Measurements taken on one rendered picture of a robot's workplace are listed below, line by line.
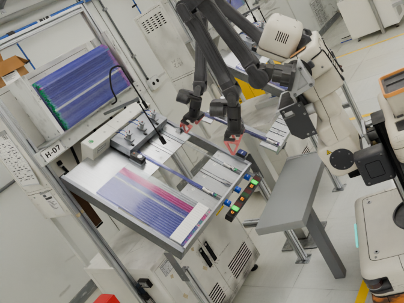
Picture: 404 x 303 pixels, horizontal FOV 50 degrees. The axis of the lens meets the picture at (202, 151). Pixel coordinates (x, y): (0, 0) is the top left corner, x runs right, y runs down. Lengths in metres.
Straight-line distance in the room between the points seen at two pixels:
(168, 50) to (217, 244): 1.52
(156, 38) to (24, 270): 2.04
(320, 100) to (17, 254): 2.62
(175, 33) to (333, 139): 1.68
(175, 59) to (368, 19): 3.71
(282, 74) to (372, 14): 4.83
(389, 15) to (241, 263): 4.48
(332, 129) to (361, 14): 4.67
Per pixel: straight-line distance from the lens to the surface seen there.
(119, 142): 2.30
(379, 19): 6.41
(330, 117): 1.92
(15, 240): 3.68
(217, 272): 2.58
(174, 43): 3.27
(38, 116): 2.26
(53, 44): 4.19
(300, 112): 1.85
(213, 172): 2.30
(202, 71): 2.15
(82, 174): 2.24
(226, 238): 2.63
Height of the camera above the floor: 1.59
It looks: 17 degrees down
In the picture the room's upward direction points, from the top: 31 degrees counter-clockwise
